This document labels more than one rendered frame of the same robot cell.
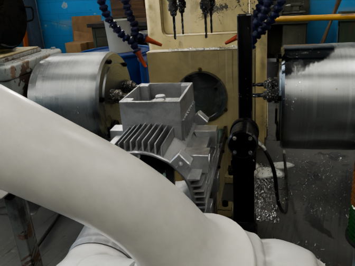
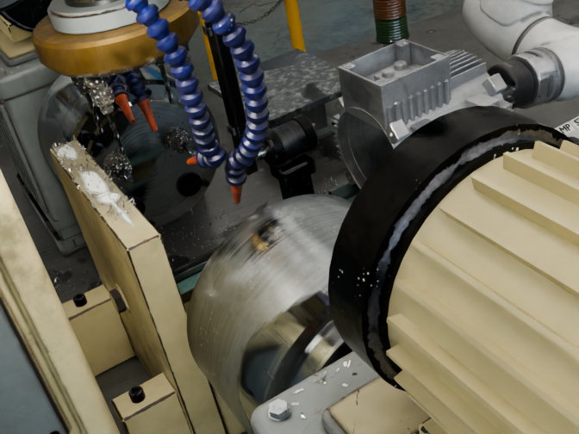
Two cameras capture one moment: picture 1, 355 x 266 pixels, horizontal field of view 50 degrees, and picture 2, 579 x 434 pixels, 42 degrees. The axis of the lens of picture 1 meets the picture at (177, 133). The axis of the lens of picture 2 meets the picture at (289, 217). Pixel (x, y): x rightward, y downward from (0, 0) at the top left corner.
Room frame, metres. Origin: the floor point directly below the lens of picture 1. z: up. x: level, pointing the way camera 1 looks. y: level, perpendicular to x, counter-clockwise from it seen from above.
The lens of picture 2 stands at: (1.38, 0.67, 1.57)
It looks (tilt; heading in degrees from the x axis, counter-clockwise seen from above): 34 degrees down; 231
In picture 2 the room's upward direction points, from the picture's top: 12 degrees counter-clockwise
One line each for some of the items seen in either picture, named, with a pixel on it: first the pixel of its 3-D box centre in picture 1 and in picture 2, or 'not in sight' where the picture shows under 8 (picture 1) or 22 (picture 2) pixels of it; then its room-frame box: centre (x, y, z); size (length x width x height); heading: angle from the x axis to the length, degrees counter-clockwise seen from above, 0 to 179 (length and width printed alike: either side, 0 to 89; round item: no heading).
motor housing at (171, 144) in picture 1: (159, 170); (421, 132); (0.60, 0.04, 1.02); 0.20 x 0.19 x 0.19; 167
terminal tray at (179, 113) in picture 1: (160, 111); (395, 84); (0.64, 0.03, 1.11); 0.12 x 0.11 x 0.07; 167
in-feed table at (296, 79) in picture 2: not in sight; (287, 106); (0.42, -0.47, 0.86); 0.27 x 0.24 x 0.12; 76
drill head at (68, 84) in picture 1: (68, 98); (364, 368); (1.03, 0.29, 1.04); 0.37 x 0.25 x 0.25; 76
